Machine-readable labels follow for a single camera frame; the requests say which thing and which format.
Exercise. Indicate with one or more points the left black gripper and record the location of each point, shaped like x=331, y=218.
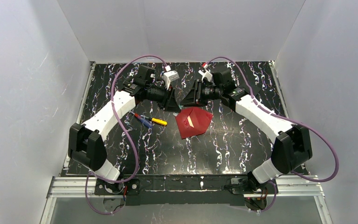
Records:
x=169, y=99

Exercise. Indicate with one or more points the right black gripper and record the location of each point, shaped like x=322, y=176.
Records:
x=197, y=95

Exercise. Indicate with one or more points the red envelope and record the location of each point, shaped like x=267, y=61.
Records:
x=201, y=120

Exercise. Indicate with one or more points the beige letter paper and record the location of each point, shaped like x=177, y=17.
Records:
x=189, y=121

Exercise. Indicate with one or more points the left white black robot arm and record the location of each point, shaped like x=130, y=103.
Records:
x=86, y=140

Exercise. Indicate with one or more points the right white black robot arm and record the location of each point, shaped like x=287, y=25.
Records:
x=291, y=142

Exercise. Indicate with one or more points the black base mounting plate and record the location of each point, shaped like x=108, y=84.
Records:
x=186, y=189

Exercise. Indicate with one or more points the yellow handled screwdriver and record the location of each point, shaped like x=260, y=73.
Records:
x=155, y=120

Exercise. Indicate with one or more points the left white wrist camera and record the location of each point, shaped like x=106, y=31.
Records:
x=170, y=76

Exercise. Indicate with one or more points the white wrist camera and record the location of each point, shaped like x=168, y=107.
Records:
x=206, y=76
x=170, y=76

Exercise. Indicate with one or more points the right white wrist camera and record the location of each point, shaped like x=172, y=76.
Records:
x=206, y=76

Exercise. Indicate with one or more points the aluminium frame rail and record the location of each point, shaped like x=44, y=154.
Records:
x=73, y=187

